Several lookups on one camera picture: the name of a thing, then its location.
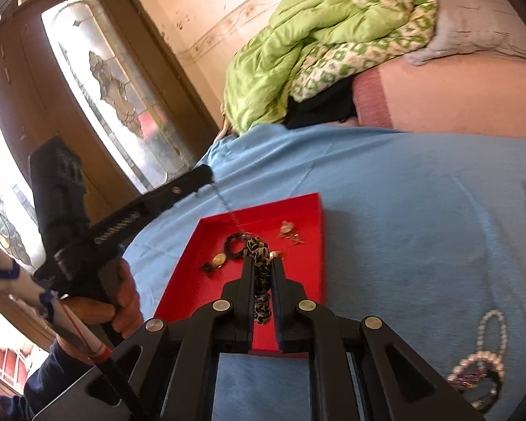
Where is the metal chain necklace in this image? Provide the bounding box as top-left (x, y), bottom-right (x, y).
top-left (210, 182), bottom-right (257, 246)

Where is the leopard print scrunchie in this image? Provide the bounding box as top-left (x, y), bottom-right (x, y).
top-left (244, 236), bottom-right (273, 324)

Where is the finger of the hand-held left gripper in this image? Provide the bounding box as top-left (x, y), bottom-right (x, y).
top-left (90, 164), bottom-right (214, 252)

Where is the blue blanket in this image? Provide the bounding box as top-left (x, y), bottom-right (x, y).
top-left (120, 123), bottom-right (526, 421)

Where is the person's left forearm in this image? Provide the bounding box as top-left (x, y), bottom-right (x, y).
top-left (0, 340), bottom-right (93, 421)

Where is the person's left hand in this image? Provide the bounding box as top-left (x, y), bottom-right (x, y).
top-left (61, 258), bottom-right (143, 338)

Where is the white wrapped cable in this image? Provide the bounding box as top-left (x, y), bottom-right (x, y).
top-left (0, 256), bottom-right (152, 421)

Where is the green quilt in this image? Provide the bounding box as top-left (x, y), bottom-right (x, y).
top-left (223, 0), bottom-right (439, 136)

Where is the black scrunchie with gold charm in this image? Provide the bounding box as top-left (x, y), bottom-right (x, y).
top-left (225, 233), bottom-right (250, 260)

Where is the grey pillow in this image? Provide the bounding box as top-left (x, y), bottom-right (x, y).
top-left (388, 0), bottom-right (526, 67)

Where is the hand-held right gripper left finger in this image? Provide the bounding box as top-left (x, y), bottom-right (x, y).
top-left (33, 256), bottom-right (257, 421)

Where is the red jewelry tray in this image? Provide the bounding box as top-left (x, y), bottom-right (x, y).
top-left (153, 192), bottom-right (325, 356)

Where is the black cloth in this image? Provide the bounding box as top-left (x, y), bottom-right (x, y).
top-left (285, 78), bottom-right (360, 130)

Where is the plain black scrunchie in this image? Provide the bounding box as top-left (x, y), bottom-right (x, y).
top-left (462, 368), bottom-right (503, 414)

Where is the wooden door with frosted glass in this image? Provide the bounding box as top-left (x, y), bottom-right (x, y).
top-left (0, 0), bottom-right (222, 329)

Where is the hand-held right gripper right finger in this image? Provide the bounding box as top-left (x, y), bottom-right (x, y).
top-left (269, 258), bottom-right (487, 421)

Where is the pearl bracelet with gold charm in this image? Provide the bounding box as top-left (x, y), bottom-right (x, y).
top-left (447, 351), bottom-right (507, 389)

